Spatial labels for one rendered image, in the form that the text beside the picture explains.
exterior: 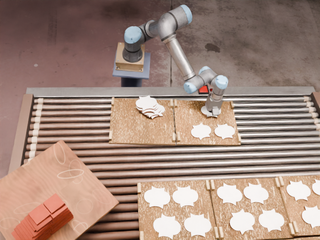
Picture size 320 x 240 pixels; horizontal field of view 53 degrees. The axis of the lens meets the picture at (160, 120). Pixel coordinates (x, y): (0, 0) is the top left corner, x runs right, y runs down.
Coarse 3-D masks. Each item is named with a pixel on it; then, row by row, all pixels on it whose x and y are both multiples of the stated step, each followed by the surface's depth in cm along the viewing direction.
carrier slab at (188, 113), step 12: (180, 108) 217; (192, 108) 218; (228, 108) 221; (180, 120) 211; (192, 120) 212; (204, 120) 212; (216, 120) 213; (228, 120) 214; (180, 132) 205; (180, 144) 201; (192, 144) 202; (204, 144) 202; (216, 144) 203; (228, 144) 204; (240, 144) 204
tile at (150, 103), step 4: (148, 96) 211; (140, 100) 208; (144, 100) 208; (148, 100) 209; (152, 100) 209; (136, 104) 206; (140, 104) 206; (144, 104) 207; (148, 104) 207; (152, 104) 207; (140, 108) 205; (144, 108) 205; (148, 108) 205; (152, 108) 205
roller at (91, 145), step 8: (32, 144) 192; (40, 144) 193; (48, 144) 193; (72, 144) 195; (80, 144) 195; (88, 144) 196; (96, 144) 196; (104, 144) 197; (112, 144) 197; (120, 144) 198; (128, 144) 199; (136, 144) 199; (176, 144) 202; (248, 144) 209; (256, 144) 210
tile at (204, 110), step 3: (201, 108) 216; (204, 108) 216; (201, 111) 214; (204, 111) 214; (207, 111) 215; (219, 111) 216; (204, 114) 214; (207, 114) 213; (210, 114) 214; (207, 117) 212; (216, 117) 213
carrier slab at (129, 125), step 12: (120, 108) 212; (132, 108) 213; (168, 108) 216; (120, 120) 206; (132, 120) 207; (144, 120) 208; (156, 120) 209; (168, 120) 210; (120, 132) 201; (132, 132) 202; (144, 132) 203; (156, 132) 203; (168, 132) 204; (144, 144) 199; (156, 144) 200; (168, 144) 200
